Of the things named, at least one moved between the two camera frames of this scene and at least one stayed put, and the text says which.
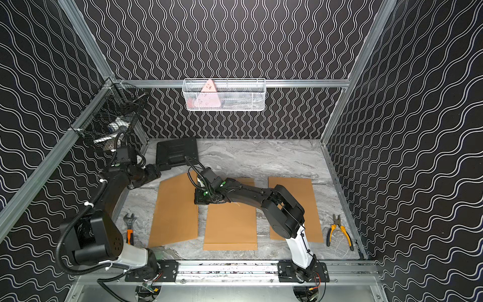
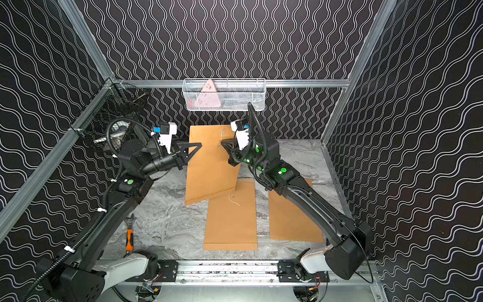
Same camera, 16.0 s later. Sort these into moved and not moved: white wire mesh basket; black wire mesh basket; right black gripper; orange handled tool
Moved: right black gripper
Not moved: white wire mesh basket; black wire mesh basket; orange handled tool
